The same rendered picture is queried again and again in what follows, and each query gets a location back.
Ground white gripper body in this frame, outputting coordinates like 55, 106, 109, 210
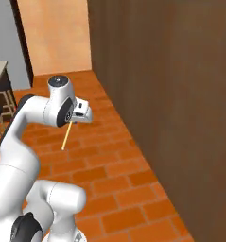
71, 106, 95, 124

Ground yellow straw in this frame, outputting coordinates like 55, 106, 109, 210
61, 121, 73, 151

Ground brown wooden cabinet panel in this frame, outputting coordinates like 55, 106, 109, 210
86, 0, 226, 242

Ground wooden frame stool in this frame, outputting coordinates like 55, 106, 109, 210
0, 89, 18, 116

